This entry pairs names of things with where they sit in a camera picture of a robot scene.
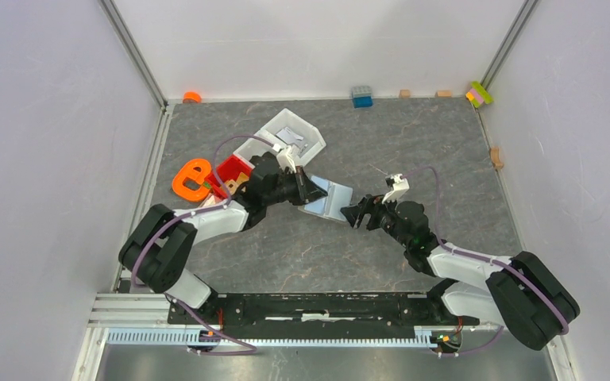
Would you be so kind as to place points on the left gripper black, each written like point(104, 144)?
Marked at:
point(306, 190)

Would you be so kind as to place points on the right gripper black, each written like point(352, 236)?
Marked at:
point(373, 203)

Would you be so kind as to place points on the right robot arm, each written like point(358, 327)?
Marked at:
point(517, 292)

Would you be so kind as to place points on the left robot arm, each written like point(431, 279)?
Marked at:
point(157, 251)

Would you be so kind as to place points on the silver card in bin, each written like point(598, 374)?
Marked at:
point(289, 136)

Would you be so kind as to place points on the white plastic bin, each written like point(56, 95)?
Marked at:
point(315, 141)

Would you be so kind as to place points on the wooden blocks in red bin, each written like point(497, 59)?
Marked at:
point(215, 196)

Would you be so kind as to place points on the red plastic bin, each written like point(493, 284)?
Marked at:
point(229, 169)

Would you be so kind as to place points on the blue toy brick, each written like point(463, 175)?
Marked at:
point(362, 96)

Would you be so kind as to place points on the orange tape dispenser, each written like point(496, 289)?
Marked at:
point(190, 182)

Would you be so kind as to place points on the orange round piece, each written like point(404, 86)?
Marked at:
point(191, 97)

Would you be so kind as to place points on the curved wooden piece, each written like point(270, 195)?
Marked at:
point(495, 157)

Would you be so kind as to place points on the green pink toy bricks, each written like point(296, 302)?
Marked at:
point(478, 96)

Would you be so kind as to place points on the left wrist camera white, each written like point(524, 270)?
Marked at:
point(286, 156)

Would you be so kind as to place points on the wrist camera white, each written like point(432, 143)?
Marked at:
point(398, 186)
point(286, 156)

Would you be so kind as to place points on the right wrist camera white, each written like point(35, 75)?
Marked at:
point(398, 186)

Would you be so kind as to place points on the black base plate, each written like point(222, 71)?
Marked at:
point(382, 315)

